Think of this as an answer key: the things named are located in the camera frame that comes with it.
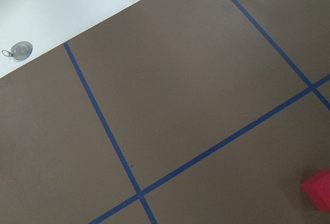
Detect silver round metal disc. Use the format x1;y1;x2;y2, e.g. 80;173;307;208
2;41;33;61

